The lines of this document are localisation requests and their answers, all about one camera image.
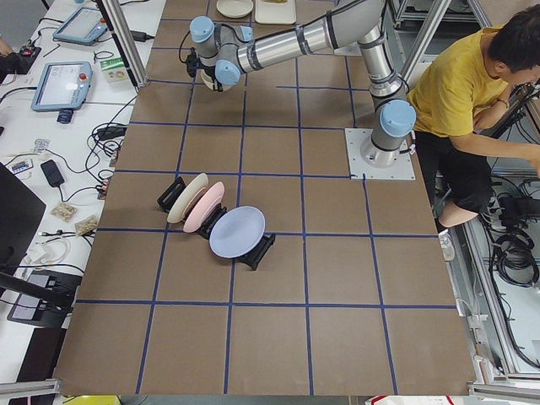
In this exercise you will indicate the cream plate in rack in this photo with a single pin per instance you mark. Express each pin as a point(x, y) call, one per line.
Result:
point(187, 199)

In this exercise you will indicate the cream rectangular tray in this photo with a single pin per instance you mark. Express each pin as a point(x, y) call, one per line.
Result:
point(275, 12)

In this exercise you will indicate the cream flat round plate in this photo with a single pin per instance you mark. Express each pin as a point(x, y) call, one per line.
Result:
point(234, 9)

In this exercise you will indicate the green white carton box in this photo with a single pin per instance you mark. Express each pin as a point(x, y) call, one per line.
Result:
point(113, 70)

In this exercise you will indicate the far blue teach pendant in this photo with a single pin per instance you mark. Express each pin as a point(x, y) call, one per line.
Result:
point(84, 27)

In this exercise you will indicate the lavender blue plate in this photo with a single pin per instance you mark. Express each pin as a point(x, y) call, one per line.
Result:
point(237, 232)

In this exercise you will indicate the black dish rack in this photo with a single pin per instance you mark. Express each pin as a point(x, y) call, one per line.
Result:
point(251, 259)

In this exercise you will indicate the cream ceramic bowl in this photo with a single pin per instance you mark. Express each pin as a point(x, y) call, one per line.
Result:
point(226, 78)

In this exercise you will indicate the black monitor stand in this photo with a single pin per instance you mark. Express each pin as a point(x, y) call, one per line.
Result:
point(45, 297)

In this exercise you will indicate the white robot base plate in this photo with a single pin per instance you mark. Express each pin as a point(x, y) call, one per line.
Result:
point(365, 163)

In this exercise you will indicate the pink plate in rack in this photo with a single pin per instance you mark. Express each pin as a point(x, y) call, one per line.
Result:
point(203, 208)

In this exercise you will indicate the black power adapter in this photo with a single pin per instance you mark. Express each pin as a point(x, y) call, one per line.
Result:
point(111, 132)

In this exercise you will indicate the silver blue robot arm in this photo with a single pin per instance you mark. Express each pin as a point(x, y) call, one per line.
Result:
point(226, 52)

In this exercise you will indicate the blue teach pendant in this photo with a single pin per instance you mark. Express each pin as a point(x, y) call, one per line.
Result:
point(84, 27)
point(62, 86)

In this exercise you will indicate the black phone on desk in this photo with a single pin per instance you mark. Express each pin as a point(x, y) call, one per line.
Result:
point(52, 173)

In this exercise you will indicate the person in yellow shirt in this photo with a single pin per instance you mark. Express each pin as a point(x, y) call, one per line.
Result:
point(465, 91)

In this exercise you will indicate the near blue teach pendant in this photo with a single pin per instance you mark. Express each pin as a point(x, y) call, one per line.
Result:
point(62, 86)

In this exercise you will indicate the aluminium frame post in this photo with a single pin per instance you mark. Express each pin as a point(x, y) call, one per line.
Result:
point(116, 22)

